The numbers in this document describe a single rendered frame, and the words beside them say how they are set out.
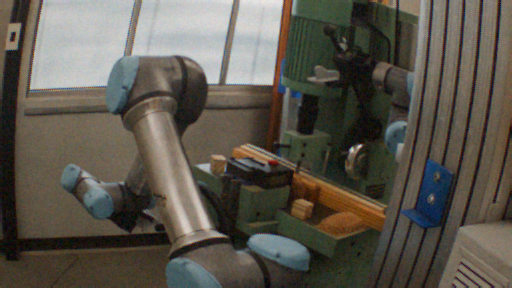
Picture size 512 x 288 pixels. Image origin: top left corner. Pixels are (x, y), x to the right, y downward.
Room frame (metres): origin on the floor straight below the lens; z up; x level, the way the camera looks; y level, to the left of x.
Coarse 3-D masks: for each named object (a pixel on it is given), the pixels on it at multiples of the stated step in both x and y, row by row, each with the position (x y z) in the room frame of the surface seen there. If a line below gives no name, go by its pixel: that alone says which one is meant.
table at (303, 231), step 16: (208, 176) 1.79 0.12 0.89; (288, 208) 1.60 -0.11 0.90; (320, 208) 1.63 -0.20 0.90; (240, 224) 1.54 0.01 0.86; (256, 224) 1.52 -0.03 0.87; (272, 224) 1.55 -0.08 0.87; (288, 224) 1.54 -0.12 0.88; (304, 224) 1.50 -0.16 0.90; (304, 240) 1.49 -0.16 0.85; (320, 240) 1.46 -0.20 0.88; (336, 240) 1.42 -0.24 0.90; (352, 240) 1.47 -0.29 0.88; (368, 240) 1.52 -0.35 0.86; (336, 256) 1.43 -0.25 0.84
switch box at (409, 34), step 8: (400, 24) 1.87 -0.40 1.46; (408, 24) 1.85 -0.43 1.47; (400, 32) 1.87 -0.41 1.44; (408, 32) 1.85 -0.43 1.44; (416, 32) 1.85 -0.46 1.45; (400, 40) 1.87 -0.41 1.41; (408, 40) 1.85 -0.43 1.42; (416, 40) 1.85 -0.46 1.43; (400, 48) 1.87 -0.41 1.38; (408, 48) 1.84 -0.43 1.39; (416, 48) 1.85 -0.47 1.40; (400, 56) 1.86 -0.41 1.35; (408, 56) 1.84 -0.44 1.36; (400, 64) 1.86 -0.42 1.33; (408, 64) 1.84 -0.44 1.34
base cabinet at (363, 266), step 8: (352, 264) 1.68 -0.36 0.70; (360, 264) 1.72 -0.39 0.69; (368, 264) 1.75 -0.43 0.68; (328, 272) 1.60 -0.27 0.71; (336, 272) 1.63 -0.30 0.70; (344, 272) 1.66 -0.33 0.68; (352, 272) 1.69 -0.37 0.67; (360, 272) 1.73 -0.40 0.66; (368, 272) 1.76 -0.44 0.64; (304, 280) 1.53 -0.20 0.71; (312, 280) 1.55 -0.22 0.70; (320, 280) 1.58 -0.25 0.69; (328, 280) 1.61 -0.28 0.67; (336, 280) 1.64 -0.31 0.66; (344, 280) 1.67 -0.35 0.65; (352, 280) 1.70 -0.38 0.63; (360, 280) 1.74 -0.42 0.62
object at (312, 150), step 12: (288, 132) 1.75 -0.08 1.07; (324, 132) 1.82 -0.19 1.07; (288, 144) 1.74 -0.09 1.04; (300, 144) 1.71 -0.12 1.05; (312, 144) 1.75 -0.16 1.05; (324, 144) 1.78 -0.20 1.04; (288, 156) 1.73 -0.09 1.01; (300, 156) 1.72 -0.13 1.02; (312, 156) 1.75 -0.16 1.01; (324, 156) 1.79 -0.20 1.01
